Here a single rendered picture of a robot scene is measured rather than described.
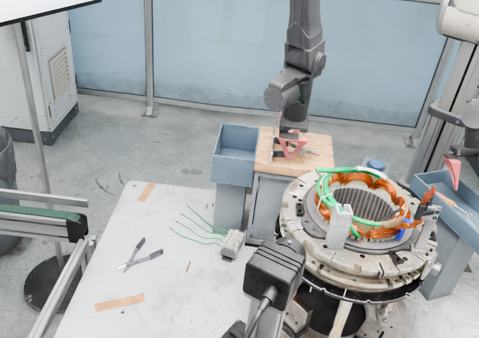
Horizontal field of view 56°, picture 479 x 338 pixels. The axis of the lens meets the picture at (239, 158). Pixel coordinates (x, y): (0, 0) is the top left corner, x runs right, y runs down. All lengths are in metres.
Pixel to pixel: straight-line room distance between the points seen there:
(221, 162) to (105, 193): 1.65
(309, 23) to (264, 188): 0.44
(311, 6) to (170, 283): 0.74
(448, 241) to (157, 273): 0.72
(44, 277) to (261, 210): 1.34
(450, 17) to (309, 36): 0.40
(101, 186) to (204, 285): 1.68
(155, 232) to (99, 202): 1.36
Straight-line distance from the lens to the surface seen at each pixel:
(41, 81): 2.99
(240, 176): 1.15
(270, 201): 1.19
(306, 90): 1.03
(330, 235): 0.86
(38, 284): 2.28
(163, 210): 1.39
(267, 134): 1.23
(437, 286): 1.28
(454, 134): 1.33
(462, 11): 1.21
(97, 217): 2.57
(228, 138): 1.28
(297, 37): 0.97
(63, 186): 2.82
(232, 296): 1.17
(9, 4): 1.46
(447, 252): 1.21
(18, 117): 3.16
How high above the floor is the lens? 1.69
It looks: 34 degrees down
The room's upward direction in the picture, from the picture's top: 6 degrees clockwise
